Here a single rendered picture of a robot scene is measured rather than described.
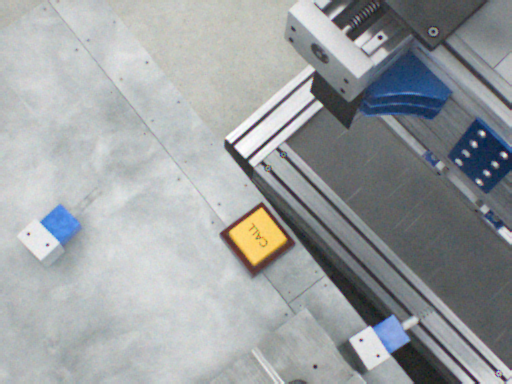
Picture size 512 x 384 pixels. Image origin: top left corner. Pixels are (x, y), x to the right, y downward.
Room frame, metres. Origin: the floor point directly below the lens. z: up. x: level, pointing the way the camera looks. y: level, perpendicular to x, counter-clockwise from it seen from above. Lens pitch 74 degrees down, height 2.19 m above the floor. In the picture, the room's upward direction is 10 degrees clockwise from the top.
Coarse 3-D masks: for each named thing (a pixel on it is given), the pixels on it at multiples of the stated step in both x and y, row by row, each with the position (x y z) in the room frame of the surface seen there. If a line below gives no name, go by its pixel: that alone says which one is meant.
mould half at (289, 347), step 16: (304, 320) 0.21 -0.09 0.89; (272, 336) 0.18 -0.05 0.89; (288, 336) 0.18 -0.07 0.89; (304, 336) 0.19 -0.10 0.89; (320, 336) 0.19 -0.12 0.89; (256, 352) 0.16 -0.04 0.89; (272, 352) 0.16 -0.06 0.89; (288, 352) 0.16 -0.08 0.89; (304, 352) 0.17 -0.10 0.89; (240, 368) 0.13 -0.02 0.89; (256, 368) 0.14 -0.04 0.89; (272, 368) 0.14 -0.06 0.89; (288, 368) 0.14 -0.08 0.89; (304, 368) 0.15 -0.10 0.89
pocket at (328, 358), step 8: (328, 344) 0.18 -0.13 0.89; (320, 352) 0.17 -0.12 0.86; (328, 352) 0.18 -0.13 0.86; (336, 352) 0.18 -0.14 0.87; (312, 360) 0.16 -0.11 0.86; (320, 360) 0.16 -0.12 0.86; (328, 360) 0.16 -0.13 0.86; (336, 360) 0.17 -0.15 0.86; (344, 360) 0.17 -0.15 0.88; (312, 368) 0.15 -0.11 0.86; (320, 368) 0.15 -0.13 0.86; (328, 368) 0.15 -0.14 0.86; (336, 368) 0.16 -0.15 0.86; (344, 368) 0.16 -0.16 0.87; (320, 376) 0.14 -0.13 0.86; (328, 376) 0.14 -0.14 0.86; (336, 376) 0.15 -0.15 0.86; (344, 376) 0.15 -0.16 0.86; (352, 376) 0.15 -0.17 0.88
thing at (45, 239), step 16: (96, 192) 0.35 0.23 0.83; (64, 208) 0.32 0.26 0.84; (80, 208) 0.32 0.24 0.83; (32, 224) 0.28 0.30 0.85; (48, 224) 0.29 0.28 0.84; (64, 224) 0.29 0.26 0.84; (80, 224) 0.30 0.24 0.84; (32, 240) 0.26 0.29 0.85; (48, 240) 0.26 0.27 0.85; (64, 240) 0.27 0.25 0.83; (48, 256) 0.24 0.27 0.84
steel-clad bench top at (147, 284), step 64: (64, 0) 0.65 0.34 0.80; (0, 64) 0.53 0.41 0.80; (64, 64) 0.55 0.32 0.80; (128, 64) 0.56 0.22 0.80; (0, 128) 0.43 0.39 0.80; (64, 128) 0.45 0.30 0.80; (128, 128) 0.46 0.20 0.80; (192, 128) 0.48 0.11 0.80; (0, 192) 0.33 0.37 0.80; (64, 192) 0.35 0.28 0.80; (128, 192) 0.37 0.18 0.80; (192, 192) 0.38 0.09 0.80; (256, 192) 0.40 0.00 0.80; (0, 256) 0.24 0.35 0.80; (64, 256) 0.26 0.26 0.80; (128, 256) 0.27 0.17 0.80; (192, 256) 0.29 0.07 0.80; (0, 320) 0.15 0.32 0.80; (64, 320) 0.17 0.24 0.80; (128, 320) 0.18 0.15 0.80; (192, 320) 0.20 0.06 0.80; (256, 320) 0.21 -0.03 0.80; (320, 320) 0.23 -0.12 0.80
